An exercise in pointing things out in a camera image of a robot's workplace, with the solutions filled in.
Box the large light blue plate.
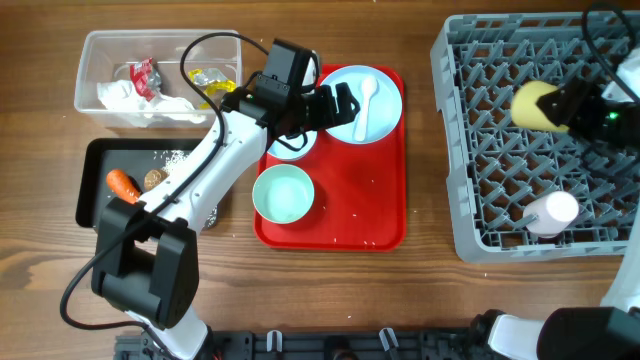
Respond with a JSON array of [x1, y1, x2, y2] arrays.
[[321, 65, 403, 145]]

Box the yellow plastic cup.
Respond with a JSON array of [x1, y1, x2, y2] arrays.
[[511, 80, 569, 133]]

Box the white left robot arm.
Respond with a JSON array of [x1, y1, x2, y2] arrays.
[[82, 40, 360, 359]]

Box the brown walnut shell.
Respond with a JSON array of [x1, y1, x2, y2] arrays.
[[144, 169, 168, 191]]

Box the yellow foil wrapper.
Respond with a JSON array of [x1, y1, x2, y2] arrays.
[[188, 68, 237, 106]]

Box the clear plastic waste bin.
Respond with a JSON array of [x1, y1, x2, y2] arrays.
[[74, 29, 242, 128]]

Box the black rectangular tray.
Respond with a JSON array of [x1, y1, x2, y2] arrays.
[[75, 138, 200, 228]]

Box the crumpled white tissue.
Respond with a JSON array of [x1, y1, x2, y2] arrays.
[[96, 80, 206, 127]]

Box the green bowl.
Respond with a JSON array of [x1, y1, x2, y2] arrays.
[[252, 164, 315, 224]]

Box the pink plastic cup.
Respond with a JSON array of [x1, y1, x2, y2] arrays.
[[523, 191, 579, 238]]

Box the white plastic spoon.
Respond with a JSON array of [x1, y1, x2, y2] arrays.
[[353, 76, 378, 142]]

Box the small light blue bowl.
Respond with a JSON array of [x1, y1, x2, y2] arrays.
[[268, 131, 317, 162]]

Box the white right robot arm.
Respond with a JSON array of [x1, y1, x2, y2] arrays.
[[486, 60, 639, 359]]

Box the white rice pile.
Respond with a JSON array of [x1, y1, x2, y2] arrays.
[[160, 150, 187, 174]]

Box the red foil wrapper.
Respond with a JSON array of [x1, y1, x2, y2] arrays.
[[129, 58, 162, 102]]

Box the red plastic tray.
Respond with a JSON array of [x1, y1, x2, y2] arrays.
[[253, 65, 407, 252]]

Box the orange carrot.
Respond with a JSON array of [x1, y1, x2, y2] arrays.
[[106, 169, 140, 204]]

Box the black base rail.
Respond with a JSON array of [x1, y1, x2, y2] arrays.
[[113, 327, 560, 360]]

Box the grey dishwasher rack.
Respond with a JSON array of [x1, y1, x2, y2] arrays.
[[430, 12, 639, 263]]

